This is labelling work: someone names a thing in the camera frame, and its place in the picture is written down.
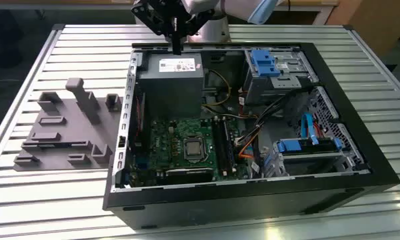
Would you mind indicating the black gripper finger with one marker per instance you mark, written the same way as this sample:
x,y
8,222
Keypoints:
x,y
193,25
153,22

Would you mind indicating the blue RAM stick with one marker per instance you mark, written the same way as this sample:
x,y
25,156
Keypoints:
x,y
53,145
231,150

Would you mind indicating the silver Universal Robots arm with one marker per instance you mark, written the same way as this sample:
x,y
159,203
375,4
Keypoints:
x,y
213,30

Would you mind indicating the black-clip RAM slot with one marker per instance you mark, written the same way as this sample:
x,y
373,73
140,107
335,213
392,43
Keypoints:
x,y
225,146
217,146

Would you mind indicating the white-clip RAM slot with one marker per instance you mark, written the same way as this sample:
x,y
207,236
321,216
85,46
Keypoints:
x,y
221,146
229,146

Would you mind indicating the blue plastic drive latch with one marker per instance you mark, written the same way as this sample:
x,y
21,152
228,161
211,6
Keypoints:
x,y
263,62

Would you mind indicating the grey power supply unit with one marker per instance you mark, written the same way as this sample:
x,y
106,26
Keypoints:
x,y
169,92

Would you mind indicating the metal optical drive cage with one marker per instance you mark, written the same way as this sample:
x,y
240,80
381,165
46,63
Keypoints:
x,y
287,82

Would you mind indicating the white-framed wooden desk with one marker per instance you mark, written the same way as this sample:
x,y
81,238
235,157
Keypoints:
x,y
323,15

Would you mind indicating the green motherboard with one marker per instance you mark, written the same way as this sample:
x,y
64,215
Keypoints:
x,y
163,130

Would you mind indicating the yellow-framed board inductor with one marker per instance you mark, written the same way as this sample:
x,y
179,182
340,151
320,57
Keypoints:
x,y
175,146
175,139
175,153

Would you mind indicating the silver CPU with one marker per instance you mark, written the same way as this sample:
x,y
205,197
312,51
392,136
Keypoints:
x,y
193,148

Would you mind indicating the grey parts rack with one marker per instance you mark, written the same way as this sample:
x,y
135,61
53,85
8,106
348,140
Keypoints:
x,y
69,130

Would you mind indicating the socket locking lever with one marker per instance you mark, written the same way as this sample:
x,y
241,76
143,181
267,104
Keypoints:
x,y
207,155

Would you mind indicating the wooden cabinet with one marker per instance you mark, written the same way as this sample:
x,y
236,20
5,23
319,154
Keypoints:
x,y
369,25

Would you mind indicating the hard disk in blue carrier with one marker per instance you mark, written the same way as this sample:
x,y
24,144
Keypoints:
x,y
291,146

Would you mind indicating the black graphics card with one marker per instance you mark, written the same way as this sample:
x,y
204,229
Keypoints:
x,y
187,175

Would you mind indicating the metal disk bay cage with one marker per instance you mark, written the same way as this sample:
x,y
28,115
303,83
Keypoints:
x,y
313,156

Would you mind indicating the black open PC case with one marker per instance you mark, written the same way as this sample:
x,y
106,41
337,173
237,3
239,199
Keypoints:
x,y
220,207

